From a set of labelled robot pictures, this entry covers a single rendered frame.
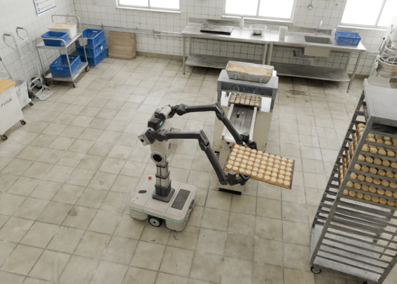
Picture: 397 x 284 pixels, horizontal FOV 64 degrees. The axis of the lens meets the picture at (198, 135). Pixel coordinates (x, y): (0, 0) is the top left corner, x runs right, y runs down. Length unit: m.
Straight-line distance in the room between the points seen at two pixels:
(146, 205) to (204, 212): 0.70
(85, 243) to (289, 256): 2.11
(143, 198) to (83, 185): 0.97
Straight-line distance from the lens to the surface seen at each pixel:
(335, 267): 3.52
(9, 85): 5.32
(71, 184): 4.34
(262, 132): 4.21
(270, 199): 4.07
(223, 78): 3.96
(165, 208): 3.50
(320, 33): 7.08
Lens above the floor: 2.90
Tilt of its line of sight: 36 degrees down
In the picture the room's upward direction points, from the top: 2 degrees clockwise
